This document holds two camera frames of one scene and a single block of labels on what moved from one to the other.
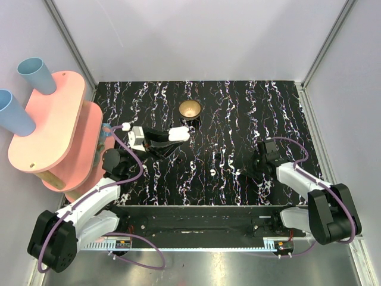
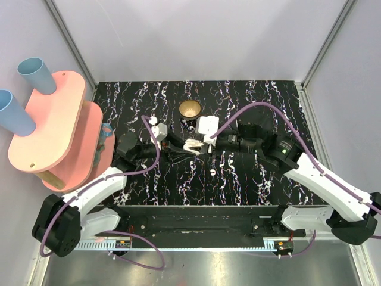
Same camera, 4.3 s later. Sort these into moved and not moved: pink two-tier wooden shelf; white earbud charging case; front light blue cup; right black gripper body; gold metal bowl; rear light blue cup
Moved: right black gripper body; white earbud charging case
Not moved: rear light blue cup; gold metal bowl; pink two-tier wooden shelf; front light blue cup
